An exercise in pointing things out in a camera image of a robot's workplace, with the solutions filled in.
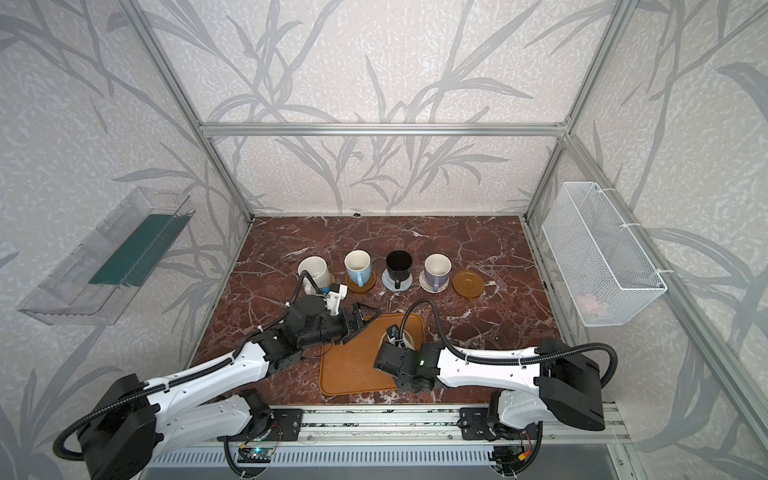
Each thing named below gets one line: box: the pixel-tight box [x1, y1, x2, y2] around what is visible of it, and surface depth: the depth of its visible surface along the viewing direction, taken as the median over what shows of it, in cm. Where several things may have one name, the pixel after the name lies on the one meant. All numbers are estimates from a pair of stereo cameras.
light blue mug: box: [344, 250, 371, 288], surface depth 96 cm
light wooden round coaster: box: [452, 270, 484, 298], surface depth 102 cm
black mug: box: [386, 250, 412, 289], surface depth 96 cm
